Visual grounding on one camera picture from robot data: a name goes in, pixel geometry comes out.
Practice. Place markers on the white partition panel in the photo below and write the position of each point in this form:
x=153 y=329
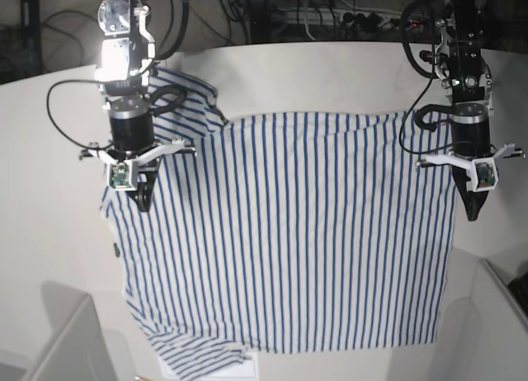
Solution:
x=482 y=336
x=76 y=350

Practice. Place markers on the white partition panel right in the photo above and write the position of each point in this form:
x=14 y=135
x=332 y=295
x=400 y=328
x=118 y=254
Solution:
x=482 y=336

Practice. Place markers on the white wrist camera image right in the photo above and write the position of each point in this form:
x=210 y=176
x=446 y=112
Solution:
x=479 y=174

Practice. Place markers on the white partition panel left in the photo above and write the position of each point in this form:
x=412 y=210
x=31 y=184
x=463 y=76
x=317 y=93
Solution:
x=76 y=350

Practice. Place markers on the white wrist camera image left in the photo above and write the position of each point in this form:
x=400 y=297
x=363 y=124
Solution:
x=131 y=170

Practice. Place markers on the blue white striped T-shirt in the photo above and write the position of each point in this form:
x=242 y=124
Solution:
x=287 y=232

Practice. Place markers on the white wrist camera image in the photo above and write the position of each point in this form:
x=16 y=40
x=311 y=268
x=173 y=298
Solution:
x=131 y=170
x=479 y=174

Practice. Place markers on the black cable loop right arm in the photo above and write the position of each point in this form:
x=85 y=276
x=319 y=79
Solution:
x=74 y=108

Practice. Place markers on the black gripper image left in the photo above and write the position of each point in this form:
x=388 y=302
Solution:
x=132 y=133

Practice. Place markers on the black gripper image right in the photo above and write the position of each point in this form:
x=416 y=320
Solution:
x=471 y=139

